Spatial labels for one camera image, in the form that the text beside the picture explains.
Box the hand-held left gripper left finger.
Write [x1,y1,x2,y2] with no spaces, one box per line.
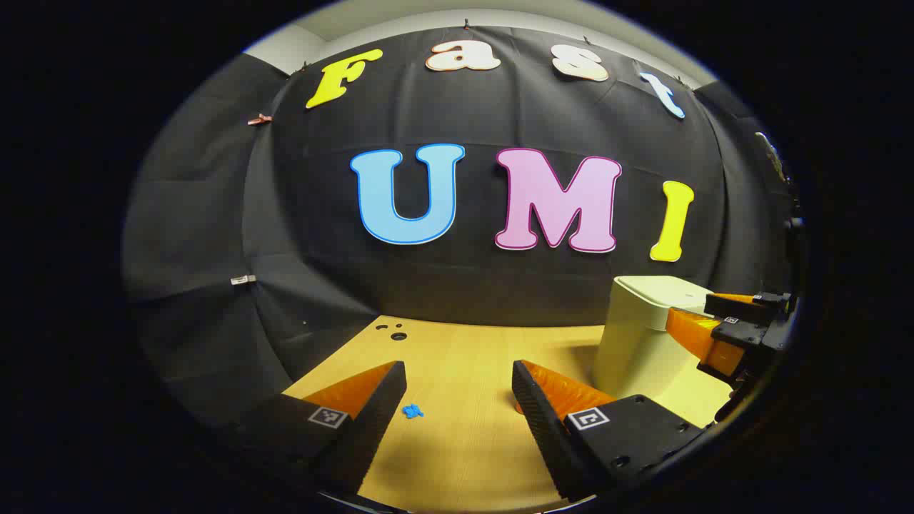
[234,360,408,498]

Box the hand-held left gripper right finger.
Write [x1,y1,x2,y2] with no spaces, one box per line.
[511,358,715,502]

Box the green desktop garbage bin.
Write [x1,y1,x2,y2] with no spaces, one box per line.
[593,276,736,429]

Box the wooden desktop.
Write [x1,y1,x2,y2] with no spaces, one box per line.
[282,314,736,513]

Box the black backdrop cloth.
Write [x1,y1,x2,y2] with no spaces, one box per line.
[121,25,804,429]

